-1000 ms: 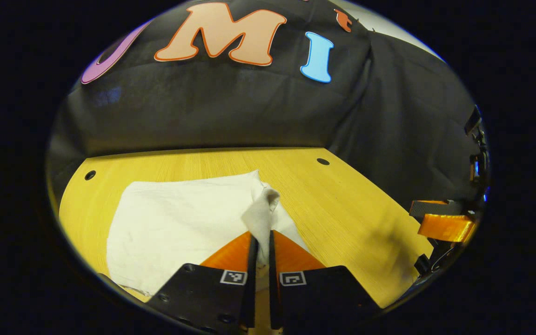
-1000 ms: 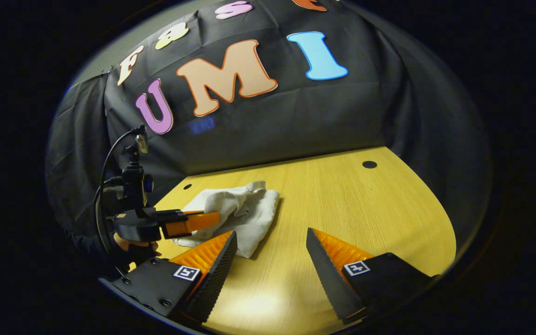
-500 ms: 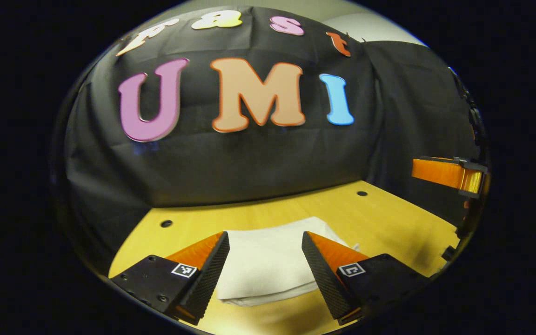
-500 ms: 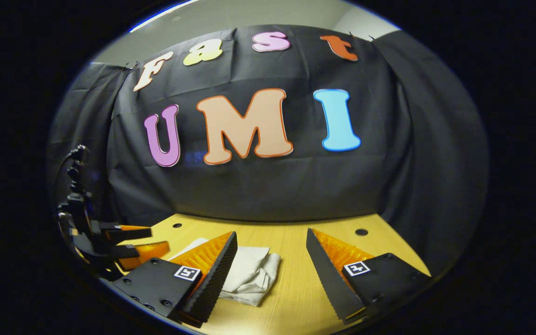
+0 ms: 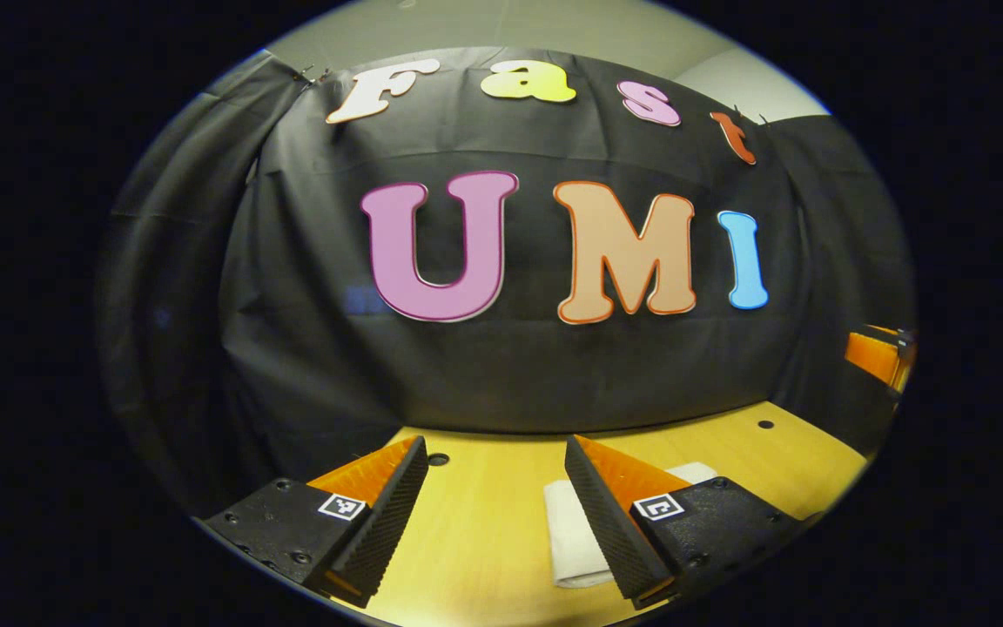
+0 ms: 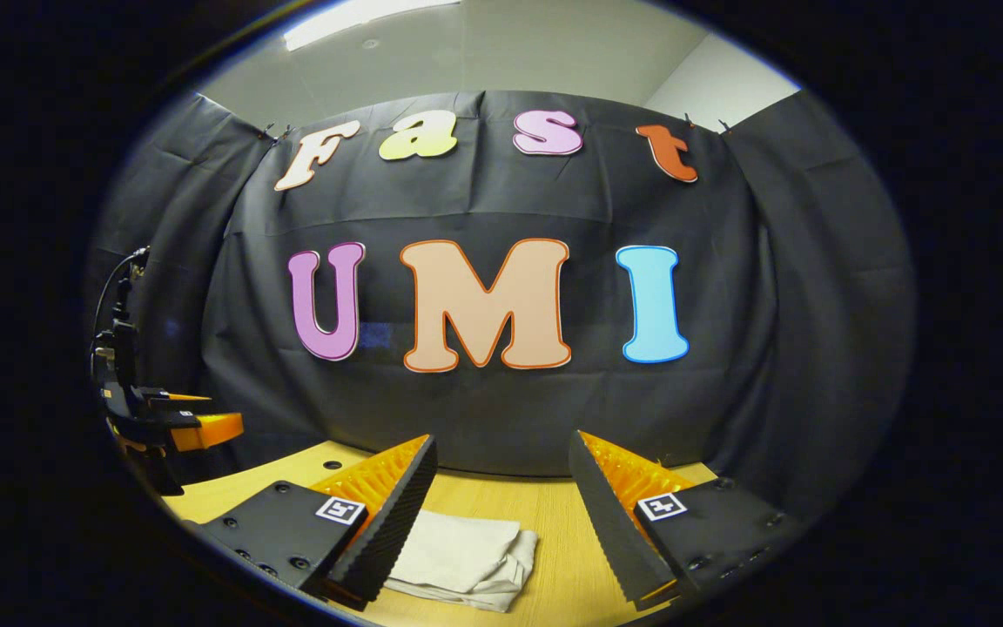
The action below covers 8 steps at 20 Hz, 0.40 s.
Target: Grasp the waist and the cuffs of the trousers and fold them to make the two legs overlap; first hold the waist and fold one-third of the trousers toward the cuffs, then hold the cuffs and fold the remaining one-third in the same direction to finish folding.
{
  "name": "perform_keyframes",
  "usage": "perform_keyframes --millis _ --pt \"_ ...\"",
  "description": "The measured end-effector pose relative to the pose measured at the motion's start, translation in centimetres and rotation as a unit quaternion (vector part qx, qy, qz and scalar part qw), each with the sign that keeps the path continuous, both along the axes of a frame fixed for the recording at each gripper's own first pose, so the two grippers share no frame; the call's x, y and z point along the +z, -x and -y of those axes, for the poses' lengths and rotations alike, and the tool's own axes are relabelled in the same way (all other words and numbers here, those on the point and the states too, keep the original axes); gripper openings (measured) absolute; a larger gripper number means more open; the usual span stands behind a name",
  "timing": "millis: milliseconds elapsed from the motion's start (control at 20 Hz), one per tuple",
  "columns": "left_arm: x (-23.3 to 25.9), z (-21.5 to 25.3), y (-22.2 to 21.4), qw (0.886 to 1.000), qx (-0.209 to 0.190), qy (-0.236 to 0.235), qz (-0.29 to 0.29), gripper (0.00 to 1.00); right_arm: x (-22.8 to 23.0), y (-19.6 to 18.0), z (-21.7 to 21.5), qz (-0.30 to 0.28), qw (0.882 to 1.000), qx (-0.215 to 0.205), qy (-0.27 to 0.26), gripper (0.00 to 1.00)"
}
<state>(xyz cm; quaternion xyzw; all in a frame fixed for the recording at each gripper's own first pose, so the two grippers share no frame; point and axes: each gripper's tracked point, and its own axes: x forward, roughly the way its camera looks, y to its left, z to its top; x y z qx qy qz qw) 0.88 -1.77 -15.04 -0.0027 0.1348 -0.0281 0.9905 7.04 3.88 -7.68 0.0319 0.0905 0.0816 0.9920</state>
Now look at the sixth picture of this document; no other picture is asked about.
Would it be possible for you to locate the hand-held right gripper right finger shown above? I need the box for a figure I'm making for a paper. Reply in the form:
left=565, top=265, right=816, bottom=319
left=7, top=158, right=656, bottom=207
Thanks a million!
left=568, top=429, right=807, bottom=612

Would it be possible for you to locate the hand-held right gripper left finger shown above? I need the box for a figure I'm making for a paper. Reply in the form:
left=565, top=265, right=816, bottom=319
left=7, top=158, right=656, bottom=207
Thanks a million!
left=184, top=434, right=439, bottom=612

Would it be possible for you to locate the black backdrop cloth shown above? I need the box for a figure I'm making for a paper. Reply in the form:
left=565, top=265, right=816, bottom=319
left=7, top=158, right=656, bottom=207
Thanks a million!
left=84, top=87, right=916, bottom=515

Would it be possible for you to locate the ceiling light panel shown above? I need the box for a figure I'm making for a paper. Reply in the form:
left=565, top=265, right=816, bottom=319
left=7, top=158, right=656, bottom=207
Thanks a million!
left=282, top=0, right=461, bottom=53

